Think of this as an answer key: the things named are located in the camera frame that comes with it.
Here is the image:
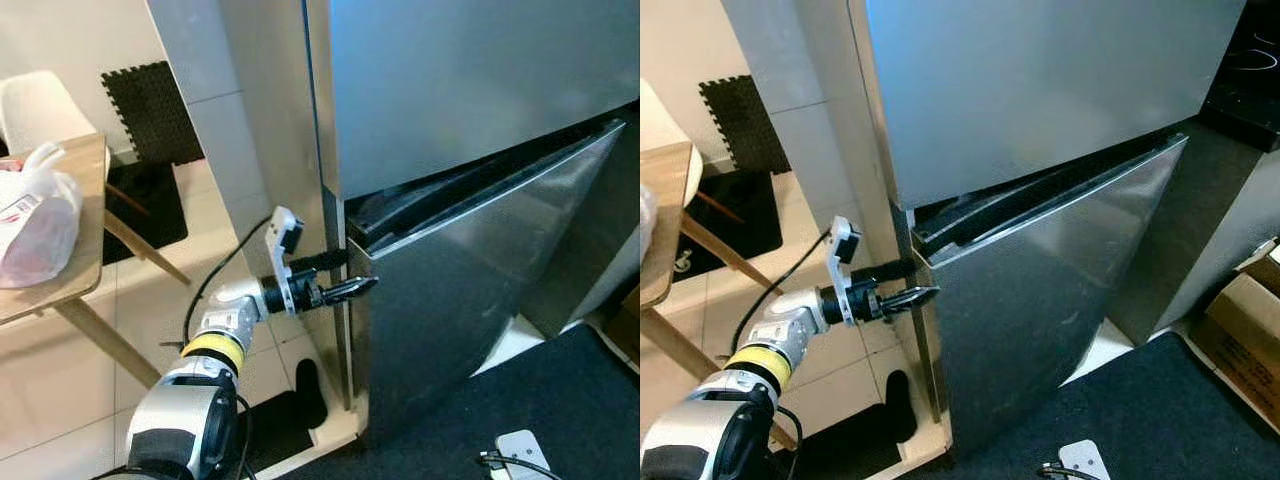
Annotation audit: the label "silver fridge door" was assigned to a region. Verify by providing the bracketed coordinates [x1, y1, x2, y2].
[910, 130, 1191, 459]
[343, 118, 631, 448]

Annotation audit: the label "silver fridge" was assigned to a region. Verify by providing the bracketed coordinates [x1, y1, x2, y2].
[848, 0, 1249, 459]
[303, 0, 640, 448]

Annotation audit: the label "black foam floor piece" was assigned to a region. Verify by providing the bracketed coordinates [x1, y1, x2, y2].
[884, 370, 917, 441]
[293, 357, 330, 431]

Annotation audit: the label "black floor mat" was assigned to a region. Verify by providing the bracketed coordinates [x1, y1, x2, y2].
[102, 160, 190, 267]
[680, 168, 785, 284]

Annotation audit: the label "light wooden table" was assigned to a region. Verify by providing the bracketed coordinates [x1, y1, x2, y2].
[0, 133, 192, 391]
[640, 141, 801, 451]

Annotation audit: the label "dark blue carpet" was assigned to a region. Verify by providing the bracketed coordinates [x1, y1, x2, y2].
[270, 320, 640, 480]
[800, 330, 1280, 480]

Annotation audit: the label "grey kitchen cabinets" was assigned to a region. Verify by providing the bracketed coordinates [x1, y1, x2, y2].
[1105, 120, 1280, 347]
[520, 95, 640, 341]

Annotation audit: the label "white plastic chair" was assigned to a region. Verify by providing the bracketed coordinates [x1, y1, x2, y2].
[0, 70, 103, 159]
[640, 78, 705, 213]

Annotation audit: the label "black kitchen counter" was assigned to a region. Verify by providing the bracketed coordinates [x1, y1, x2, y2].
[1197, 0, 1280, 153]

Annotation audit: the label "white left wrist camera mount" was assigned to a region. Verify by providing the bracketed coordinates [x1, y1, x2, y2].
[826, 214, 865, 327]
[263, 205, 307, 317]

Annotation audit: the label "black foam wall mat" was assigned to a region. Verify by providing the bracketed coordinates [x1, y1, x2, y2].
[100, 61, 207, 167]
[698, 74, 793, 177]

